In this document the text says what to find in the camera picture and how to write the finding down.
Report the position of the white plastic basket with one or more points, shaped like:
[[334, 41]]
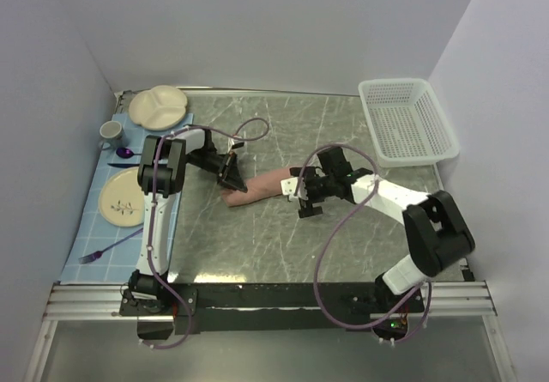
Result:
[[408, 126]]

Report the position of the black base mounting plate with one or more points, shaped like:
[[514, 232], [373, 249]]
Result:
[[202, 307]]

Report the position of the grey mug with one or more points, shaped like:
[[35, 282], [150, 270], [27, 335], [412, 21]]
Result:
[[111, 135]]

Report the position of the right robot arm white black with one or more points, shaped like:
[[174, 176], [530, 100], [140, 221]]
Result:
[[436, 232]]

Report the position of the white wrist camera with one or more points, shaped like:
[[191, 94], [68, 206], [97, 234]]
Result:
[[235, 144], [293, 189]]

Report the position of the purple knife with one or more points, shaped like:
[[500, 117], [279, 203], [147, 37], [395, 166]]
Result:
[[123, 165]]

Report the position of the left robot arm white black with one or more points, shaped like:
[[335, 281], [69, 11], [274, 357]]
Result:
[[160, 175]]

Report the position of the cream divided plate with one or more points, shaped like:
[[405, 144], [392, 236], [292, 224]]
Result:
[[159, 108]]

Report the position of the cream teal round plate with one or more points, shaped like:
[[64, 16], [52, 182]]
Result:
[[121, 200]]

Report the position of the aluminium frame rail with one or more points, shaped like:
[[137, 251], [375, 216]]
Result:
[[84, 338]]

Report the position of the purple spoon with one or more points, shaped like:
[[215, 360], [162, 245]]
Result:
[[126, 153]]

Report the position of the pink printed t shirt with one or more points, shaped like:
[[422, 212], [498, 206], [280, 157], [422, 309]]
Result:
[[260, 187]]

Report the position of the purple fork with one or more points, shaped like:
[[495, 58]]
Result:
[[94, 256]]

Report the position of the blue grid placemat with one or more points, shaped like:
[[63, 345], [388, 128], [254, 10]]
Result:
[[108, 241]]

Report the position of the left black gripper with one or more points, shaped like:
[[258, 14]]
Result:
[[230, 175]]

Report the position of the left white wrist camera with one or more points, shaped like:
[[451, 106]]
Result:
[[235, 144]]

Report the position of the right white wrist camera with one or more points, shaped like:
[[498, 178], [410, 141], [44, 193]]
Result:
[[293, 189]]

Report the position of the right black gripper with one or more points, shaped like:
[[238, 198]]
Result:
[[307, 209]]

